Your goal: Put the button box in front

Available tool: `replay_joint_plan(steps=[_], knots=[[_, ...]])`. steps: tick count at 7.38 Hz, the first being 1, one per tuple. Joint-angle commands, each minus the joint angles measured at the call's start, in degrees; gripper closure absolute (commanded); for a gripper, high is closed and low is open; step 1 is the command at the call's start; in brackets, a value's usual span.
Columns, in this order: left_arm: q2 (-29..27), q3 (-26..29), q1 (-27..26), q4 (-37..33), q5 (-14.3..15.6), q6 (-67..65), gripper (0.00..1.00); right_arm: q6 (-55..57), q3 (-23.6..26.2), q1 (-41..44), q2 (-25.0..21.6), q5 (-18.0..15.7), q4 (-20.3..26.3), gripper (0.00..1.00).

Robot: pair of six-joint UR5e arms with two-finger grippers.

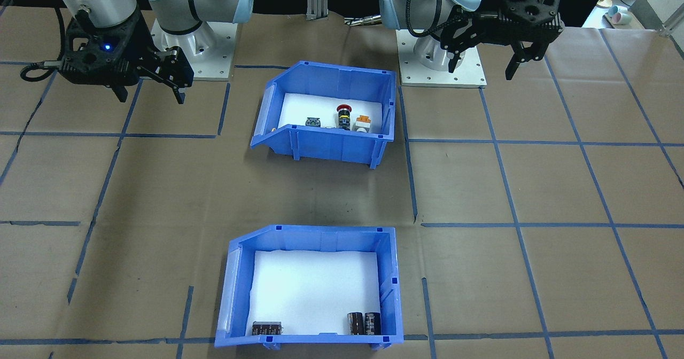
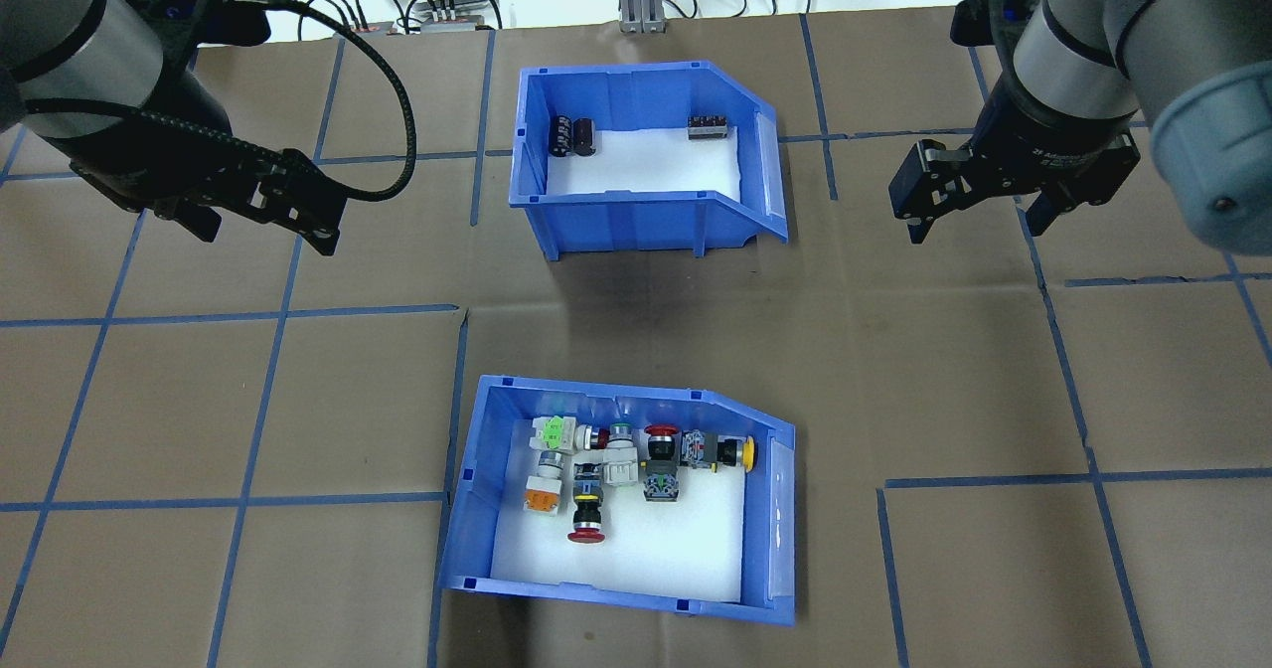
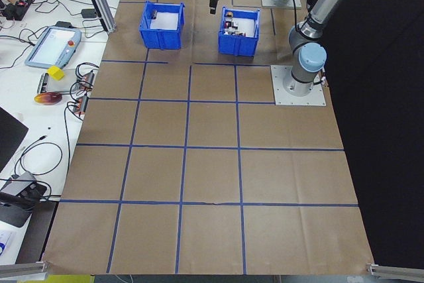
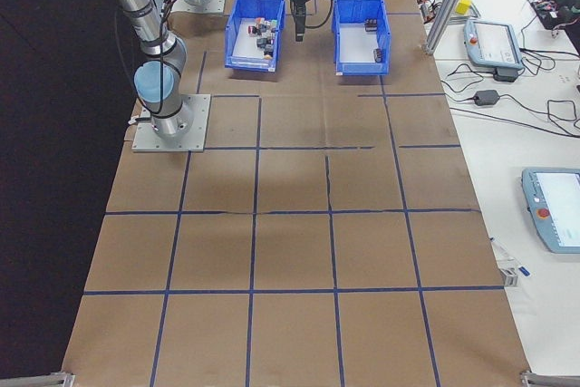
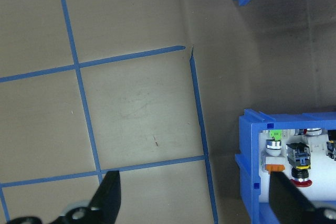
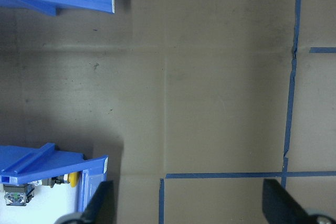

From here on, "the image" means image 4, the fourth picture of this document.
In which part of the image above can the blue bin with push buttons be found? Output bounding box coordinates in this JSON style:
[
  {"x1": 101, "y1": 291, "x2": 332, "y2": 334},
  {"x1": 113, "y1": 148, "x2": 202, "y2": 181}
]
[{"x1": 224, "y1": 0, "x2": 286, "y2": 74}]

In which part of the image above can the blue bin with black components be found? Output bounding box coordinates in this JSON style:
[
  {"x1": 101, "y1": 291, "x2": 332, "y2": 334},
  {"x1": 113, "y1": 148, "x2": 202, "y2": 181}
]
[{"x1": 332, "y1": 0, "x2": 392, "y2": 78}]

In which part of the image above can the small black box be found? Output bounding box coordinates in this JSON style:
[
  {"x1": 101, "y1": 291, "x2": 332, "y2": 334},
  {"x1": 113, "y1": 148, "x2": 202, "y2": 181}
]
[{"x1": 493, "y1": 66, "x2": 521, "y2": 84}]

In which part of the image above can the grey blue teach pendant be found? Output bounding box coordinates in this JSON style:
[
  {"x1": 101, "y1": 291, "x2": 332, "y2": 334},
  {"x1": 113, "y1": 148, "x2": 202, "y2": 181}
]
[
  {"x1": 519, "y1": 167, "x2": 580, "y2": 254},
  {"x1": 461, "y1": 18, "x2": 527, "y2": 72}
]

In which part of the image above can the black power adapter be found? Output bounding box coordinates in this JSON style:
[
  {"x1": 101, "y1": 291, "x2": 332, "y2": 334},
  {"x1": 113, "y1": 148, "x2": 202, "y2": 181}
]
[{"x1": 472, "y1": 90, "x2": 501, "y2": 107}]

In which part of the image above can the aluminium profile bar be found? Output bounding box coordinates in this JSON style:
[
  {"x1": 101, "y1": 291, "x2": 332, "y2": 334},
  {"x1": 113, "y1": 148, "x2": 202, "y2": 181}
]
[
  {"x1": 518, "y1": 370, "x2": 580, "y2": 387},
  {"x1": 0, "y1": 371, "x2": 76, "y2": 387}
]

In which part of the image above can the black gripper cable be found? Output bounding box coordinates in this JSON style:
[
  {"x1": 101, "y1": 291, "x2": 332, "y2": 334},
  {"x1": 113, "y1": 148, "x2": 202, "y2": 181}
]
[{"x1": 304, "y1": 0, "x2": 337, "y2": 30}]

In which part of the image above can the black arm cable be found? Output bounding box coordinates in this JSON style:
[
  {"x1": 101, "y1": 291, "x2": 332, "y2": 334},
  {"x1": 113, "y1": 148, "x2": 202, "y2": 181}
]
[{"x1": 135, "y1": 0, "x2": 218, "y2": 125}]

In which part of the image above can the black adapter cable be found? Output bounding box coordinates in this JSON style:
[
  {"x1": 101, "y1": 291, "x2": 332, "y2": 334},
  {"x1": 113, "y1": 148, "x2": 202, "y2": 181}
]
[{"x1": 440, "y1": 63, "x2": 481, "y2": 103}]

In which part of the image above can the black circuit board with wires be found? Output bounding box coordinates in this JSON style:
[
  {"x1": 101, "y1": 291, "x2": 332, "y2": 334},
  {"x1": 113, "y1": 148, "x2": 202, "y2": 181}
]
[{"x1": 527, "y1": 0, "x2": 579, "y2": 39}]

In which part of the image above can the black frame cover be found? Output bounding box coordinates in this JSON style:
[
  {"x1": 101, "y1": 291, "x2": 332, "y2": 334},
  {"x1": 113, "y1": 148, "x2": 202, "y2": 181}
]
[{"x1": 0, "y1": 0, "x2": 150, "y2": 382}]

